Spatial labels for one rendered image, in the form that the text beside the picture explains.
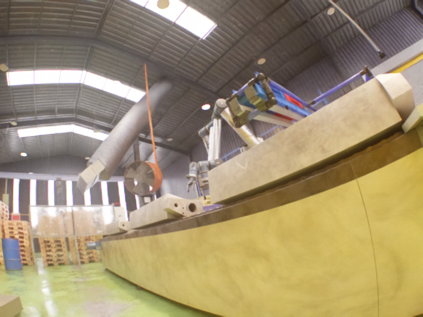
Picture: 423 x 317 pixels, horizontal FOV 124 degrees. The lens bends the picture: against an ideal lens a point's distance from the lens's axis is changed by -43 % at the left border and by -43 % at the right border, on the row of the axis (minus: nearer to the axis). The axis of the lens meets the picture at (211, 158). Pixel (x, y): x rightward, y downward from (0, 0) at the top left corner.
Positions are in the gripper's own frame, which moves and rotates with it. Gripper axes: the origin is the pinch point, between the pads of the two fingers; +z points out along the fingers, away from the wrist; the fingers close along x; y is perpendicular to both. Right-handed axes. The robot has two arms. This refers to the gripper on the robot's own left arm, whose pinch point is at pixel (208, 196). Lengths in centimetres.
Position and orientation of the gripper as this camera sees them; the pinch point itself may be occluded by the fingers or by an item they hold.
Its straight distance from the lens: 203.5
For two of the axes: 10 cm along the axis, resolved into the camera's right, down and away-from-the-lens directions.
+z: 1.8, 9.3, -3.3
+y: -7.5, -0.9, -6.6
